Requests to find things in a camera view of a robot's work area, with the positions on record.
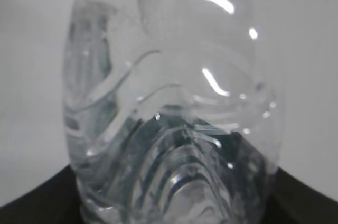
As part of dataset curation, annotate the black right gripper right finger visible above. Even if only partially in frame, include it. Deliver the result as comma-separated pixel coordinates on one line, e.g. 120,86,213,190
269,169,337,223

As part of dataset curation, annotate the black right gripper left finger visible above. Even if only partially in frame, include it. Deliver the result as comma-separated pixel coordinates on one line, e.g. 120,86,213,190
1,166,84,224

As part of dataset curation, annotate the clear water bottle green label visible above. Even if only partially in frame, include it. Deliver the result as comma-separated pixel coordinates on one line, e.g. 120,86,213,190
62,0,283,223

